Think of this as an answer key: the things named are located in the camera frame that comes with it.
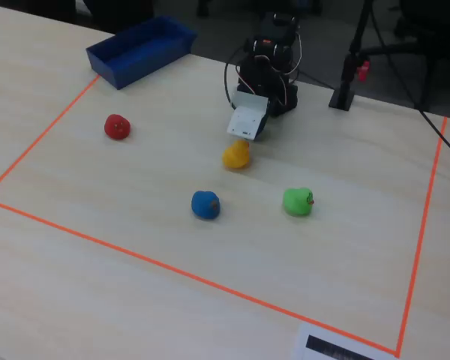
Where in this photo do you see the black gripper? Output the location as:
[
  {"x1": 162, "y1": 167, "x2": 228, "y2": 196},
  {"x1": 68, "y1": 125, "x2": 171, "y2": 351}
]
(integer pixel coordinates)
[{"x1": 253, "y1": 110, "x2": 272, "y2": 142}]

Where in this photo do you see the yellow rubber duck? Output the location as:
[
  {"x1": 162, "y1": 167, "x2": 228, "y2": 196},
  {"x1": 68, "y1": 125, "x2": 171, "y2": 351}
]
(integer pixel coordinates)
[{"x1": 222, "y1": 139, "x2": 252, "y2": 170}]

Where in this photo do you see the green rubber duck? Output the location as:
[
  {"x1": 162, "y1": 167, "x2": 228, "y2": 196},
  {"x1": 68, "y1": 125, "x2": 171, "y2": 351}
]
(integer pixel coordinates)
[{"x1": 282, "y1": 187, "x2": 315, "y2": 218}]

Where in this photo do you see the blue rubber duck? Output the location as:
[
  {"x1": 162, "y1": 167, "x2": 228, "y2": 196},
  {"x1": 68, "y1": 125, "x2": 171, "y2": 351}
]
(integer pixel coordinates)
[{"x1": 190, "y1": 190, "x2": 221, "y2": 221}]

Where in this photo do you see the red rubber duck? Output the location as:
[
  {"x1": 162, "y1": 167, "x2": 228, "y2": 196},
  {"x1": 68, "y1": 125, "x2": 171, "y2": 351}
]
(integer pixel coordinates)
[{"x1": 103, "y1": 113, "x2": 131, "y2": 141}]

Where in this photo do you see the blue plastic box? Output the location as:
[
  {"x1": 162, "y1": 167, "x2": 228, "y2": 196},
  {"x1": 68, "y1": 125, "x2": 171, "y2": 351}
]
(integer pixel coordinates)
[{"x1": 85, "y1": 15, "x2": 198, "y2": 91}]

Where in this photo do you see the black office chair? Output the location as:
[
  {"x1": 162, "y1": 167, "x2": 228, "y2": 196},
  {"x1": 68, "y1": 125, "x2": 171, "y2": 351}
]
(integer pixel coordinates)
[{"x1": 359, "y1": 0, "x2": 450, "y2": 113}]

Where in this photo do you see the white paper with black bar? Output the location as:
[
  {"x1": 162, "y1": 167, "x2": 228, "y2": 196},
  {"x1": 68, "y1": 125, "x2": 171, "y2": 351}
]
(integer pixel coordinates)
[{"x1": 291, "y1": 322, "x2": 390, "y2": 360}]

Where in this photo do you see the orange tape rectangle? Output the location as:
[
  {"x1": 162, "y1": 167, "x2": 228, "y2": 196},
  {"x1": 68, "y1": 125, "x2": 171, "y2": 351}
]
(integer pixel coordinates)
[{"x1": 0, "y1": 74, "x2": 448, "y2": 358}]

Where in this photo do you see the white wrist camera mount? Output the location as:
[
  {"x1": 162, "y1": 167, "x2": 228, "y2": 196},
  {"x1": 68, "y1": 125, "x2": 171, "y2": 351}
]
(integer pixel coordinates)
[{"x1": 226, "y1": 91, "x2": 270, "y2": 142}]

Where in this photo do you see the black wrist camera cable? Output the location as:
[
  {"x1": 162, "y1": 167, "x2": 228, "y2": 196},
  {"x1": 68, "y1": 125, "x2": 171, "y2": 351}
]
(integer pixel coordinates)
[{"x1": 223, "y1": 44, "x2": 253, "y2": 110}]

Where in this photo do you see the black camera stand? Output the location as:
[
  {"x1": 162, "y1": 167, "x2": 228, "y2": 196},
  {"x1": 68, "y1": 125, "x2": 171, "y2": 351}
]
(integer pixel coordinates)
[{"x1": 328, "y1": 0, "x2": 376, "y2": 111}]

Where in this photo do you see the black stand cable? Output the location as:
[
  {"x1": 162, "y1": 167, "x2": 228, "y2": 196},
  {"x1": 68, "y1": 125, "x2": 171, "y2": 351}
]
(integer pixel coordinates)
[{"x1": 370, "y1": 0, "x2": 450, "y2": 164}]

